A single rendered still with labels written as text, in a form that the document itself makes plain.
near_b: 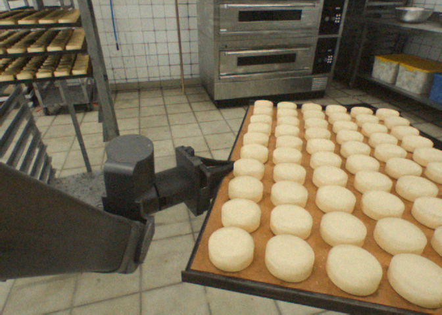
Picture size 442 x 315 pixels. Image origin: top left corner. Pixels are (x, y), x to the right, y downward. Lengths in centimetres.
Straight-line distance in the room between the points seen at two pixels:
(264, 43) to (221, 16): 56
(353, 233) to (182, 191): 23
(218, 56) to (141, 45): 128
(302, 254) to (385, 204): 15
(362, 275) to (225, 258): 13
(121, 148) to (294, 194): 23
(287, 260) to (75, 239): 20
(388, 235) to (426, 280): 6
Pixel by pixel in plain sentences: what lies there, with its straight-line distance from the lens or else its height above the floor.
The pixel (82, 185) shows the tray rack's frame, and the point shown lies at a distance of 201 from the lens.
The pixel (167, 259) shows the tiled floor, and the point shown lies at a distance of 162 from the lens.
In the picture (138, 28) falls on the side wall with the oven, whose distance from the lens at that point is 399.
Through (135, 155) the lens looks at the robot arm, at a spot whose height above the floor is 108.
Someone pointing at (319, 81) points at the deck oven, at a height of 23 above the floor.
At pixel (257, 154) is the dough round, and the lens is 49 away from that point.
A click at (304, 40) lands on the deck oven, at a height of 73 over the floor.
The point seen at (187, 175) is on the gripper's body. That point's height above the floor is 101.
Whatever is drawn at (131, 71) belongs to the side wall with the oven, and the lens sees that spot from 410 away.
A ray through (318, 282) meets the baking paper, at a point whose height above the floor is 100.
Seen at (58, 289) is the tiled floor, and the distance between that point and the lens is 168.
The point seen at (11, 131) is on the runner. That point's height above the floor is 68.
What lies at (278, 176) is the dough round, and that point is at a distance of 44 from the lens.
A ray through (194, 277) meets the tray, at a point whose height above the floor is 101.
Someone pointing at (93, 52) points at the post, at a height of 104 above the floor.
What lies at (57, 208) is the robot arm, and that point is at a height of 114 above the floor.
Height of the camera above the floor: 126
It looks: 31 degrees down
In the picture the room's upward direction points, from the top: straight up
